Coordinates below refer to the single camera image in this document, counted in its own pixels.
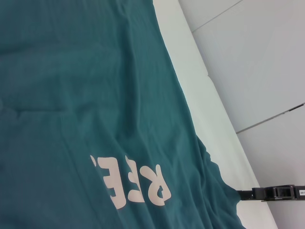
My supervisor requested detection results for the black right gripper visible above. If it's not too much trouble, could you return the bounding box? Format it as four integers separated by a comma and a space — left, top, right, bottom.
238, 185, 305, 202

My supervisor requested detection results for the teal t-shirt with cream print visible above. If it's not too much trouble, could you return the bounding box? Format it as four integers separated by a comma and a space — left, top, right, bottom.
0, 0, 241, 229

